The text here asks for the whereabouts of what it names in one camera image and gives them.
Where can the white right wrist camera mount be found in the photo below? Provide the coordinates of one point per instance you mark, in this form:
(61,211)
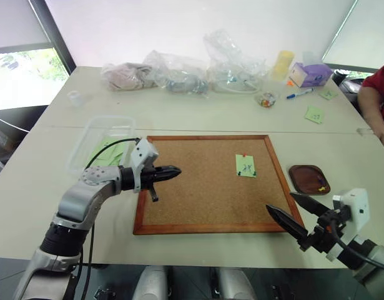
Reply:
(355,203)

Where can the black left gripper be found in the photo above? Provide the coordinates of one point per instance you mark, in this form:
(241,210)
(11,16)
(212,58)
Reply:
(147,179)

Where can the clear plastic container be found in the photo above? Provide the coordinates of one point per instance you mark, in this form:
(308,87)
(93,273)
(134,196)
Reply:
(85,137)

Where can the tall clear plastic cup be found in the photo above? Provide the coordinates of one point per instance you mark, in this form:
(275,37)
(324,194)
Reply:
(308,58)

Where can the purple tissue box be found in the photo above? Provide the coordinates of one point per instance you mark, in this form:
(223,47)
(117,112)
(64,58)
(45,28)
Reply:
(308,75)

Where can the person in red shirt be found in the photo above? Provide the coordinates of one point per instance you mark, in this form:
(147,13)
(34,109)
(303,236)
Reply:
(374,93)

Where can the yellow plastic cup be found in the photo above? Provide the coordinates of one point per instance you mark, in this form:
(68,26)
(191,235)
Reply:
(282,65)

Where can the small yellow object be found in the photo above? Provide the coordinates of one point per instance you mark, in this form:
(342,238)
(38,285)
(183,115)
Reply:
(321,188)

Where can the blue and white marker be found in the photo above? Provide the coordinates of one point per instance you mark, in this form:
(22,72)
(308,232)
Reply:
(299,93)

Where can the plastic bag with grey items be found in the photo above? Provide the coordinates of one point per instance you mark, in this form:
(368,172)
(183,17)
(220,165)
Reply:
(179,73)

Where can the brown wooden tray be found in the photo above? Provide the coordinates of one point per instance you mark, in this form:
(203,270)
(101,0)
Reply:
(307,179)

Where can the stack of green notes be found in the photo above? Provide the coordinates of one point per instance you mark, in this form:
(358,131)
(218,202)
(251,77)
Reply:
(109,151)

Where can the plastic bag with pink cloth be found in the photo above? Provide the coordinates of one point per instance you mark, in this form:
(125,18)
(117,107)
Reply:
(126,76)

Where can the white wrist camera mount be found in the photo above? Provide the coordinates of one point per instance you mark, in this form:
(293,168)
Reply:
(355,203)
(144,154)

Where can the green sticky note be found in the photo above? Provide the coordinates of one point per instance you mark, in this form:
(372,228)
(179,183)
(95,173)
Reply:
(314,114)
(327,94)

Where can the wood-framed cork board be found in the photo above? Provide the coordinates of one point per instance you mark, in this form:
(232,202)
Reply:
(204,187)

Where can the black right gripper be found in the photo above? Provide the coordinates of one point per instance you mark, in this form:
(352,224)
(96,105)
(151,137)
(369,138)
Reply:
(326,229)

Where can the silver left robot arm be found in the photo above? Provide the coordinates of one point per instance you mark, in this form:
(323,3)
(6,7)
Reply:
(85,190)

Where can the green note with blue writing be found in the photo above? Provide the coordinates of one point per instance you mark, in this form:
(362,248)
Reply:
(246,167)

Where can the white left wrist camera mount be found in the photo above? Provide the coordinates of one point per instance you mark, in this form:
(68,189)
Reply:
(144,154)

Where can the silver rounded robot leg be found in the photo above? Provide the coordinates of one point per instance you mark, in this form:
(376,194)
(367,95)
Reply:
(237,284)
(152,282)

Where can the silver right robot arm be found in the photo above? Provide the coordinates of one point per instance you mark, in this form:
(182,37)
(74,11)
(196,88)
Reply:
(374,262)

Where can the black chair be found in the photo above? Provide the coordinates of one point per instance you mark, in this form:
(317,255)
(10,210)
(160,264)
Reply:
(347,82)

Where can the small bowl of pushpins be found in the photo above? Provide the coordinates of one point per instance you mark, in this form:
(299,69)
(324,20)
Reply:
(267,100)

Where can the small clear plastic cup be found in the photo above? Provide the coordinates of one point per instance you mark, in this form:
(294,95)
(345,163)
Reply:
(75,98)

